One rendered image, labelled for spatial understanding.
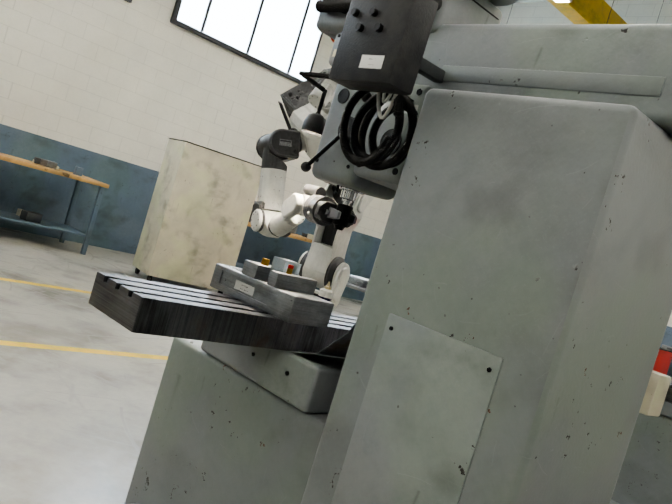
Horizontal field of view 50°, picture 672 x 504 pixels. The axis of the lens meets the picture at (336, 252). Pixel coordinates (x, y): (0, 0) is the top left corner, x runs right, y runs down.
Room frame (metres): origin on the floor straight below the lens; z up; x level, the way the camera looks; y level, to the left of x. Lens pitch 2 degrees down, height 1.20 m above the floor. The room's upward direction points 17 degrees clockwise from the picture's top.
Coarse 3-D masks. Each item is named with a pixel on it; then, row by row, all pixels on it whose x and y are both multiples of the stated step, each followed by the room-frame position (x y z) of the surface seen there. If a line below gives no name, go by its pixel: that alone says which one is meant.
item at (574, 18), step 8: (552, 0) 9.28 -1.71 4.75; (576, 0) 9.34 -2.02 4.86; (584, 0) 9.46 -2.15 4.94; (592, 0) 9.59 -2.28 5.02; (600, 0) 9.72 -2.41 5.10; (560, 8) 9.45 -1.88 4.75; (568, 8) 9.38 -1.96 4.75; (576, 8) 9.38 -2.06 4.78; (584, 8) 9.50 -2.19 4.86; (592, 8) 9.63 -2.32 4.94; (600, 8) 9.76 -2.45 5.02; (608, 8) 9.90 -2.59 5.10; (568, 16) 9.64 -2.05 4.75; (576, 16) 9.56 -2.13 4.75; (584, 16) 9.54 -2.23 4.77; (592, 16) 9.67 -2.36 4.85; (600, 16) 9.80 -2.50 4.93; (608, 16) 9.94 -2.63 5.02; (616, 16) 10.08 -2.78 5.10
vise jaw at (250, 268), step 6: (246, 264) 1.95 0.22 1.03; (252, 264) 1.93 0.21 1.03; (258, 264) 1.92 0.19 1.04; (246, 270) 1.95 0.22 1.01; (252, 270) 1.93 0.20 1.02; (258, 270) 1.92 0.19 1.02; (264, 270) 1.94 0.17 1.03; (252, 276) 1.92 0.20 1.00; (258, 276) 1.93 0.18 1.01; (264, 276) 1.94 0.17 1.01
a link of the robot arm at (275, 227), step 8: (272, 216) 2.44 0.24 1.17; (280, 216) 2.35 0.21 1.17; (264, 224) 2.42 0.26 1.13; (272, 224) 2.38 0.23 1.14; (280, 224) 2.35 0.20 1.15; (288, 224) 2.32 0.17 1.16; (264, 232) 2.43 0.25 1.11; (272, 232) 2.40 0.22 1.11; (280, 232) 2.38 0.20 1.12; (288, 232) 2.39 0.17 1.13
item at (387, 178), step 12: (420, 96) 1.78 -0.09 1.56; (420, 108) 1.78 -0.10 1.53; (372, 120) 1.88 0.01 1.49; (384, 120) 1.85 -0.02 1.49; (384, 132) 1.84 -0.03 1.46; (360, 168) 1.88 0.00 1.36; (396, 168) 1.78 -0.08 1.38; (372, 180) 1.89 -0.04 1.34; (384, 180) 1.82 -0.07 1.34; (396, 180) 1.79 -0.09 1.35
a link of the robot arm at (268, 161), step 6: (264, 138) 2.52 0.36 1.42; (258, 144) 2.56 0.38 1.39; (264, 144) 2.50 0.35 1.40; (264, 150) 2.50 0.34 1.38; (270, 150) 2.47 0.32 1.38; (264, 156) 2.49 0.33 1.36; (270, 156) 2.47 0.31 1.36; (276, 156) 2.49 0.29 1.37; (264, 162) 2.48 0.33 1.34; (270, 162) 2.47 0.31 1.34; (276, 162) 2.47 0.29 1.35; (282, 162) 2.48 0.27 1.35; (276, 168) 2.47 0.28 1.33; (282, 168) 2.48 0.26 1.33
